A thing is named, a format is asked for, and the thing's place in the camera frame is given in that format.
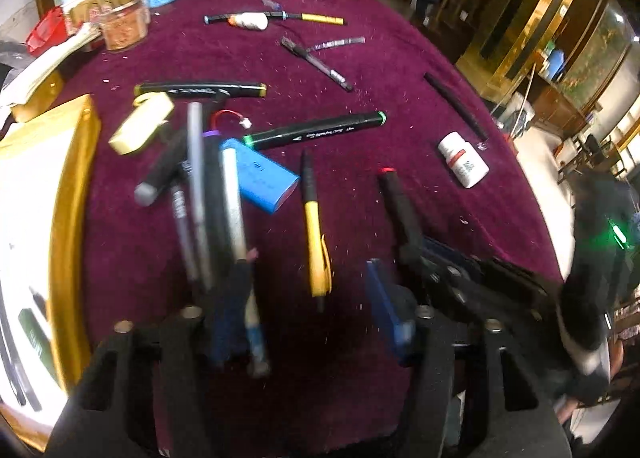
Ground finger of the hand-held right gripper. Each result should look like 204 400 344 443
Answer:
420 235 563 291
415 260 560 323

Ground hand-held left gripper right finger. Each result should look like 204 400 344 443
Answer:
364 257 572 458

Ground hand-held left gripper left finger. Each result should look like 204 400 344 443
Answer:
45 260 255 458

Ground red-tipped black marker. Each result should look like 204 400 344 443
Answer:
377 167 427 263

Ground yellow and black pen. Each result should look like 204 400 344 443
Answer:
299 150 333 313

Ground dark patterned pen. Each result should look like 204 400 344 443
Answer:
169 183 202 285

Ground silver pen with blue grip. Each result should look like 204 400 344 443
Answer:
221 148 272 379

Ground blue battery pack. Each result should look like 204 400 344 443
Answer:
219 137 300 215

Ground grey-capped black marker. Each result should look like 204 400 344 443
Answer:
134 129 191 207

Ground gold cardboard box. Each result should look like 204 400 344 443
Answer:
0 94 102 451

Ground green-tipped black marker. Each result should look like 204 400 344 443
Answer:
243 110 387 151

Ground purple tablecloth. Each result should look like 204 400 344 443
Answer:
54 0 567 458

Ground white pill bottle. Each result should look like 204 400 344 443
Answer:
437 131 490 189

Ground slim black pen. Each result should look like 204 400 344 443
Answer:
423 72 491 143

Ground blue water jug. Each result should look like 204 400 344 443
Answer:
547 49 567 82

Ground dark green marker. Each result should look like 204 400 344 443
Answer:
18 308 60 386

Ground yellow-tipped black marker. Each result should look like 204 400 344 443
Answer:
134 82 267 99

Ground gold pillar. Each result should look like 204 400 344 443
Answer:
456 0 598 104

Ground grey pen pair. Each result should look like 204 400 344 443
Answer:
280 36 354 93

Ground clear pen refill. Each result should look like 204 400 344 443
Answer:
307 36 366 53

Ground small gold box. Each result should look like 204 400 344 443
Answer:
11 70 65 123

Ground gold and black pen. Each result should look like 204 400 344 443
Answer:
286 12 346 27

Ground small white bottle orange cap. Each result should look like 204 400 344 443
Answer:
228 12 270 31

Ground black pen with blue ends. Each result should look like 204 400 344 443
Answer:
203 11 288 26

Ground stack of white papers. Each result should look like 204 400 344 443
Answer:
0 22 103 106

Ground red-lidded jar orange contents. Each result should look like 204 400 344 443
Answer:
97 0 151 52

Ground red plastic container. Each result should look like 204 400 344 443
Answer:
25 6 67 57

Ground amber jar with pale lid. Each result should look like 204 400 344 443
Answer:
59 0 102 34

